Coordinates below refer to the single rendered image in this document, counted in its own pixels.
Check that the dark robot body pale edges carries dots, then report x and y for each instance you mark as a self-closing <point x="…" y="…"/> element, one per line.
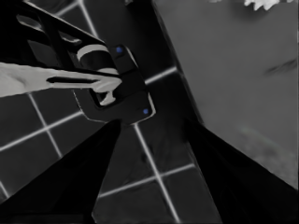
<point x="130" y="93"/>

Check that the white toothed gear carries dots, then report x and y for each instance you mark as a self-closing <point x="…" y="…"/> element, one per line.
<point x="263" y="2"/>

